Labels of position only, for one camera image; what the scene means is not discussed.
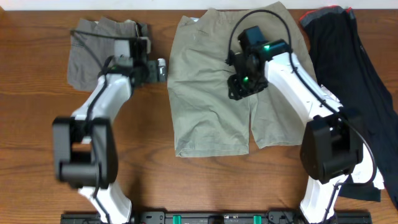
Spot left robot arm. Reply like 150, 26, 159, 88
52, 37, 167, 223

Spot folded grey shorts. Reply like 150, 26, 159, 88
67, 17, 149, 91

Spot black garment with red trim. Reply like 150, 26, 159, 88
300, 6, 397, 205

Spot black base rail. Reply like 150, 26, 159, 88
60, 211, 373, 224

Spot khaki beige shorts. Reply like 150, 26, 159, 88
167, 2, 315, 157

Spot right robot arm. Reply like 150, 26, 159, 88
226, 26, 377, 223

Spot white cloth piece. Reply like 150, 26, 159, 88
320, 85, 385, 190

